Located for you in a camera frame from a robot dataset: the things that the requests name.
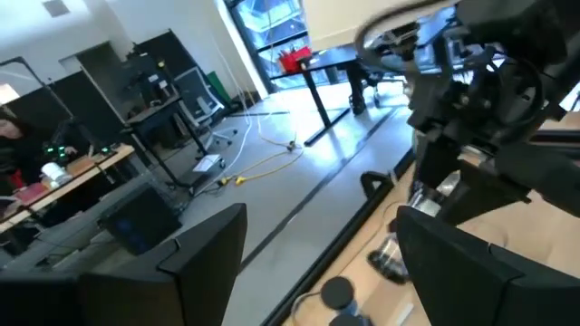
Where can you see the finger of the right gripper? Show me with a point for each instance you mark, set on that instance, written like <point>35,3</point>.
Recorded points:
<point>435,167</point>
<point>521,181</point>

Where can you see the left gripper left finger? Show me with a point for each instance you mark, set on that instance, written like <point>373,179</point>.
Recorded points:
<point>136,294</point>

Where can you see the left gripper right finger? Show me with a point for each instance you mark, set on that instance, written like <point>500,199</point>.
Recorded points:
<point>476,290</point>

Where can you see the white sand hourglass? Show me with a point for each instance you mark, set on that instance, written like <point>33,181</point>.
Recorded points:
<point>389,253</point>

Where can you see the blue sand hourglass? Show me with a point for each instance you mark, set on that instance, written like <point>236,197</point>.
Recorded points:
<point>337,293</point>

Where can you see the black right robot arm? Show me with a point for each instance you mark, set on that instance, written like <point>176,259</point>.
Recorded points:
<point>534,31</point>

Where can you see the black office chair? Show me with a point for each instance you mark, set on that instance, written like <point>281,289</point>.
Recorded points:
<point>362,90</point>

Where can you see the white office chair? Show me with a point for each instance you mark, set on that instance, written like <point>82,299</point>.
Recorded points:
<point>199,99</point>

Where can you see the black computer tower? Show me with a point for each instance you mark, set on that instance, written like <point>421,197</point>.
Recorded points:
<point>140,222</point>

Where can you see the wooden top steel workbench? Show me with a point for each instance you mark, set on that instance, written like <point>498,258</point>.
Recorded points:
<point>90,167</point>

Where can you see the white paper roll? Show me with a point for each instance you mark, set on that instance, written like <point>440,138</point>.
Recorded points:
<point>54,174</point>

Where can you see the white box on floor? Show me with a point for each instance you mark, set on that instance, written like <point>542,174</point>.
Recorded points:
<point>207,163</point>

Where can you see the black long table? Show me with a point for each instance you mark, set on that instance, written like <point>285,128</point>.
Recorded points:
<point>326,61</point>

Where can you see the red storage bin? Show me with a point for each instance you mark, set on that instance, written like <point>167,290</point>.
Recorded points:
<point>294,59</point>

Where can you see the black standing desk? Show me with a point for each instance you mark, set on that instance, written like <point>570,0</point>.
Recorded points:
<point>154,113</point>

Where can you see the person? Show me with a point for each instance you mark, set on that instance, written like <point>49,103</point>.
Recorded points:
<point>18,154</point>

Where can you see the black partition panel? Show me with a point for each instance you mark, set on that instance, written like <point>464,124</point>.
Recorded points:
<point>86,104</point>

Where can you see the large window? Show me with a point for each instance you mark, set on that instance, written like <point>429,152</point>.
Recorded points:
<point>272,27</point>

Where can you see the green panel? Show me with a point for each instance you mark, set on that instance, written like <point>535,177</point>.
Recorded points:
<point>219,88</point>

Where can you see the ceiling air vent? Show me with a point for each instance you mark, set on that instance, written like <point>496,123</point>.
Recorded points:
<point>56,8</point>

